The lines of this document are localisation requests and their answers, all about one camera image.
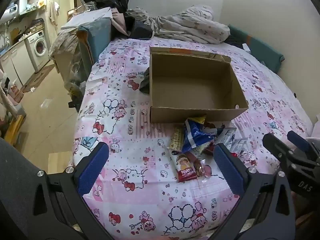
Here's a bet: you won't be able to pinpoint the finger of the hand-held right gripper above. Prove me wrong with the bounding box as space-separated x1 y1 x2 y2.
262 132 296 166
286 130 314 153

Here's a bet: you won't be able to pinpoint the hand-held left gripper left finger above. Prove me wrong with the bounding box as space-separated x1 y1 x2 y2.
31 142 118 240

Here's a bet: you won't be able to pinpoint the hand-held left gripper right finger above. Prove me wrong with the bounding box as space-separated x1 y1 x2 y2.
207 143 296 240

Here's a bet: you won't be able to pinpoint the red label cake packet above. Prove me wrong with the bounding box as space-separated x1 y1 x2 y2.
170 149 213 183

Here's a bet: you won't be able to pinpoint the yellow blue snack packet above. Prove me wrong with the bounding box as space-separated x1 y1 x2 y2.
186 115 207 126

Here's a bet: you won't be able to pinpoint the beige wafer snack packet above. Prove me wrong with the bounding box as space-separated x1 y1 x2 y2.
170 126 185 153

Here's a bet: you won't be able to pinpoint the cardboard box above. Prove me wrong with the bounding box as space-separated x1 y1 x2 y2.
149 46 249 124

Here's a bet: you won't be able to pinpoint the small white snack packet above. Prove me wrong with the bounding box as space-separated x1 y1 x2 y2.
231 138 248 155

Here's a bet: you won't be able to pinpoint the pink cartoon printed bed sheet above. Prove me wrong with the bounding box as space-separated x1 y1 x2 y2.
72 36 314 240

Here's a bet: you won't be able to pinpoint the clear plastic bags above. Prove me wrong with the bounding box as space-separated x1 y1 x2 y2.
64 52 88 98

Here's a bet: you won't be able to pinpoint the teal folded mattress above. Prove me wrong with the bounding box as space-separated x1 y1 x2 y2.
227 24 285 73

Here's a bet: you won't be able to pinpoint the dark cloth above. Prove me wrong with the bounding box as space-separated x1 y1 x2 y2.
139 67 151 95

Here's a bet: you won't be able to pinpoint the teal cushion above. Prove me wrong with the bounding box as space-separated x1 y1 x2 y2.
76 17 112 63

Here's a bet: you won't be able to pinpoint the white kitchen cabinet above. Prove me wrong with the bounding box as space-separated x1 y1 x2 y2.
0 40 33 87

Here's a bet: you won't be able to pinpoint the white washing machine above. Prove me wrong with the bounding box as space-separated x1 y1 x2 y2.
26 30 50 72

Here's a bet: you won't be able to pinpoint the crumpled white patterned blanket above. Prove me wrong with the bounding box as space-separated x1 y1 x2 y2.
127 4 231 45

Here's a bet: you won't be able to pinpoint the dark clothes pile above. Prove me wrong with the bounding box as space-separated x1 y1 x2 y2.
124 16 153 40

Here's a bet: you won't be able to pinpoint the pink cloth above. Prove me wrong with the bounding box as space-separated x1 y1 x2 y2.
112 7 128 35

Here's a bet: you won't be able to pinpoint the white folded sheet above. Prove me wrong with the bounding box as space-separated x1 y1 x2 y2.
61 6 113 30

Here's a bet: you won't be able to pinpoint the hanging beige towel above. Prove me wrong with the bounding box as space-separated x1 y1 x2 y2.
49 1 60 25

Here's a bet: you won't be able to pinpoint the white water heater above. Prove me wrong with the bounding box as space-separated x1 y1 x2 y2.
6 2 21 14

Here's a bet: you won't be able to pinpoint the yellow frame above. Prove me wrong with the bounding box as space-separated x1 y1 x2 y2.
4 114 27 146

